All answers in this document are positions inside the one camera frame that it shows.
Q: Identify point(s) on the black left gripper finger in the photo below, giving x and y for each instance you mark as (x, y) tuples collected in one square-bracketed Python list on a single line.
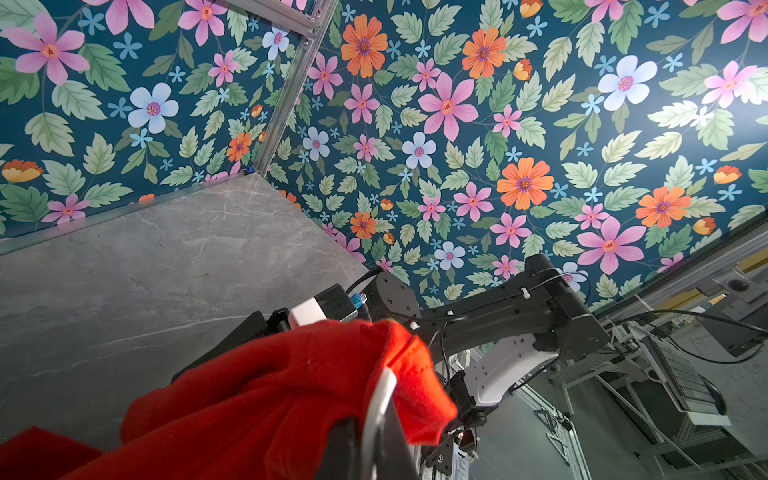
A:
[(379, 451)]

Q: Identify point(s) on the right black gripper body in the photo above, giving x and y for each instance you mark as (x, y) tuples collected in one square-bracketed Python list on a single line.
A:
[(254, 327)]

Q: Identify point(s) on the red cloth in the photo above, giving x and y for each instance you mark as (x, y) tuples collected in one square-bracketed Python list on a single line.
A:
[(261, 411)]

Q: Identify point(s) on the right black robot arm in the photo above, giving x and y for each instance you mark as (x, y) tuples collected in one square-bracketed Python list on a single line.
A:
[(531, 320)]

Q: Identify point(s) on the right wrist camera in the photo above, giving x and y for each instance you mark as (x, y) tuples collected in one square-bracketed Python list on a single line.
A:
[(333, 303)]

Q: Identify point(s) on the aluminium corner frame post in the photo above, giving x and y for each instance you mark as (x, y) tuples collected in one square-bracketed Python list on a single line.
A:
[(311, 28)]

